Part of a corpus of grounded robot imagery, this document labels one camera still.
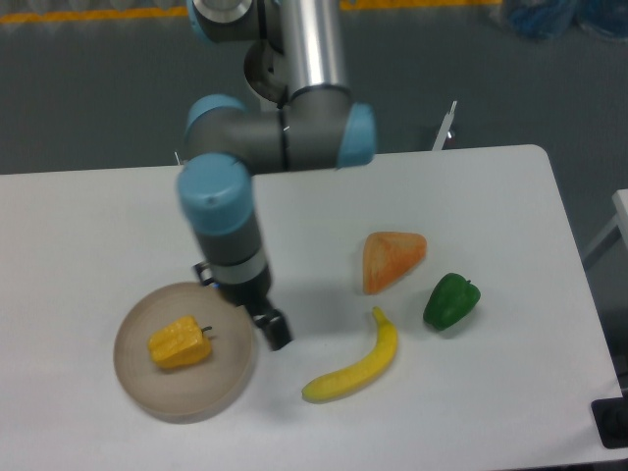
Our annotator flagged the orange triangular toy slice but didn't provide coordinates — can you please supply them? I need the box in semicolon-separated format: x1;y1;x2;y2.
362;232;428;294

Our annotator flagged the beige round plate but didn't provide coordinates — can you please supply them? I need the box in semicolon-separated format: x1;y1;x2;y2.
113;283;256;423

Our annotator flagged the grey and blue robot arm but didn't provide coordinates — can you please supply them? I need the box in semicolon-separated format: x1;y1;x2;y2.
177;1;377;350

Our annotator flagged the white furniture at right edge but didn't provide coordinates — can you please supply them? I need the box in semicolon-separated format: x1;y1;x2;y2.
581;188;627;270

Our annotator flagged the yellow toy bell pepper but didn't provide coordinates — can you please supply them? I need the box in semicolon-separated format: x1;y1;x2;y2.
147;315;212;369

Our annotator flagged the blue plastic bag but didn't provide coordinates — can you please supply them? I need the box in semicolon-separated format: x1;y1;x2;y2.
500;0;627;42

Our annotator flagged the green toy bell pepper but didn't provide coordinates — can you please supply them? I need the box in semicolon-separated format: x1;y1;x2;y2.
423;273;481;332

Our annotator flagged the yellow toy banana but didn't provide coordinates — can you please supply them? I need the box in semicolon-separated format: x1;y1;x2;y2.
301;306;398;403

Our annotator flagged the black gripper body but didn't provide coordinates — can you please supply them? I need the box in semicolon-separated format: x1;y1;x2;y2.
210;266;273;317

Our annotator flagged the black device at table edge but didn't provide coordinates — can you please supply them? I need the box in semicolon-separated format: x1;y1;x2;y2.
591;396;627;449

